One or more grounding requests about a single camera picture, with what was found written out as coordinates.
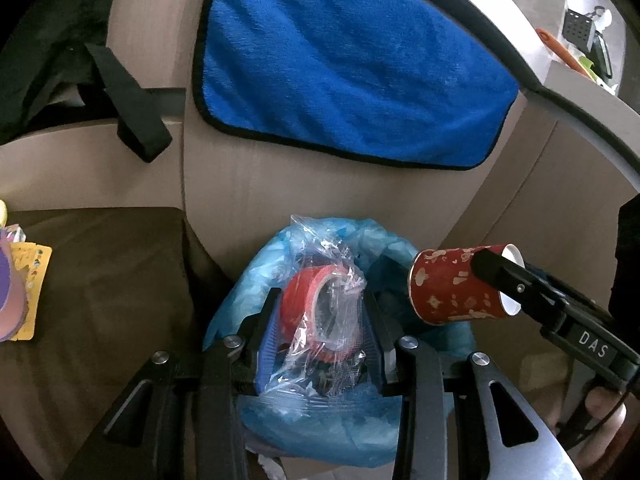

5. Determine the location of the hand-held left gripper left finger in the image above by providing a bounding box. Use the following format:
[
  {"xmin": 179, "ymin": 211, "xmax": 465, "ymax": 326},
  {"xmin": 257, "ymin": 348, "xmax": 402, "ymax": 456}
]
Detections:
[{"xmin": 62, "ymin": 287, "xmax": 281, "ymax": 480}]

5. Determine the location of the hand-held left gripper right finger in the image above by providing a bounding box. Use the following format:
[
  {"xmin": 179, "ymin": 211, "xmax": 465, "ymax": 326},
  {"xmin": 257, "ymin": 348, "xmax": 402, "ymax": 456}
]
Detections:
[{"xmin": 362, "ymin": 290, "xmax": 586, "ymax": 480}]

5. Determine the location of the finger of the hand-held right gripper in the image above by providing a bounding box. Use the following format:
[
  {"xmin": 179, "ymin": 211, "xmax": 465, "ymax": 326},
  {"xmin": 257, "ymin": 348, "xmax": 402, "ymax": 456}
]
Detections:
[
  {"xmin": 522, "ymin": 260, "xmax": 571, "ymax": 295},
  {"xmin": 471, "ymin": 249, "xmax": 568, "ymax": 326}
]

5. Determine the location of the red patterned paper cup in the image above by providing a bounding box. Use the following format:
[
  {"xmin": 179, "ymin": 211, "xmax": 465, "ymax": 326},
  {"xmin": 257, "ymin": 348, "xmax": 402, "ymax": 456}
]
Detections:
[{"xmin": 407, "ymin": 243, "xmax": 526, "ymax": 326}]

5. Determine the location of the red tape roll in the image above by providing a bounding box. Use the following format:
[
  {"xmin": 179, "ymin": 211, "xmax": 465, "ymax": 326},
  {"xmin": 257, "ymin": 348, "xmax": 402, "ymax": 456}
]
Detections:
[
  {"xmin": 280, "ymin": 266, "xmax": 366, "ymax": 363},
  {"xmin": 265, "ymin": 215, "xmax": 373, "ymax": 406}
]

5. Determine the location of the blue trash bag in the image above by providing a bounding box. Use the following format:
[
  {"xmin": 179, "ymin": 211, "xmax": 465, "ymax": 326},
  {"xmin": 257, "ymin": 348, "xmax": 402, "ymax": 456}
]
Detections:
[{"xmin": 202, "ymin": 217, "xmax": 476, "ymax": 466}]

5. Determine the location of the person's right hand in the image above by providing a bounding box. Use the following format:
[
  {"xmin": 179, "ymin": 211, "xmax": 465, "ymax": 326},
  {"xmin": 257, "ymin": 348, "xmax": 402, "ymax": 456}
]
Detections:
[{"xmin": 575, "ymin": 386, "xmax": 627, "ymax": 467}]

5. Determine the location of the beige wooden furniture panel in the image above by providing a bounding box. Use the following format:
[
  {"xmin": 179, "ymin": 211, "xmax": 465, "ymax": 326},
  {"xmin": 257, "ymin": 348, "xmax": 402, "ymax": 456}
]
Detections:
[{"xmin": 0, "ymin": 0, "xmax": 633, "ymax": 480}]

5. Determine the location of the dark green flat item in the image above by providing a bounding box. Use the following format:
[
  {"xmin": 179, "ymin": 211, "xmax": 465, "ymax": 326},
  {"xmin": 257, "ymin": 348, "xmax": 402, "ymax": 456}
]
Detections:
[{"xmin": 590, "ymin": 35, "xmax": 613, "ymax": 79}]

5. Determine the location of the yellow sticker card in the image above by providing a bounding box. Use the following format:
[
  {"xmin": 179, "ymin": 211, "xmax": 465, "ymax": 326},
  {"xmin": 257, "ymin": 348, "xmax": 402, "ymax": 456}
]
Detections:
[{"xmin": 10, "ymin": 242, "xmax": 53, "ymax": 342}]

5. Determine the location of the black perforated box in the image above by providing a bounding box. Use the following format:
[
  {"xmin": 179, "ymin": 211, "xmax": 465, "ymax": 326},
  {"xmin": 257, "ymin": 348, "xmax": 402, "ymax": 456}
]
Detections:
[{"xmin": 562, "ymin": 7, "xmax": 601, "ymax": 53}]

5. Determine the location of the purple and pink round pad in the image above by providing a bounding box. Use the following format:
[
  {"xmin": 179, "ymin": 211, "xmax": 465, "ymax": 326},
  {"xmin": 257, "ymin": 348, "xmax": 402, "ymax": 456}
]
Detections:
[{"xmin": 0, "ymin": 227, "xmax": 36, "ymax": 343}]

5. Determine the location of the blue towel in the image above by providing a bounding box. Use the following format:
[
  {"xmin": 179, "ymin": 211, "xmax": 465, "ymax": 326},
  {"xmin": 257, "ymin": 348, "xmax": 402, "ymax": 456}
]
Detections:
[{"xmin": 192, "ymin": 0, "xmax": 521, "ymax": 171}]

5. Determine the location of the orange-handled tool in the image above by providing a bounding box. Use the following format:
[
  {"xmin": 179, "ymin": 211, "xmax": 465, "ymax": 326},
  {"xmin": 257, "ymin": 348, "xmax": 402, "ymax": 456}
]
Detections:
[{"xmin": 536, "ymin": 27, "xmax": 583, "ymax": 68}]

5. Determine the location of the black cloth with strap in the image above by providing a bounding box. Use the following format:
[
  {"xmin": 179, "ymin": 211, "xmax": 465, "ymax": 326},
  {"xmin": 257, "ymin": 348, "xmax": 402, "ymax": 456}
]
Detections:
[{"xmin": 0, "ymin": 0, "xmax": 172, "ymax": 163}]

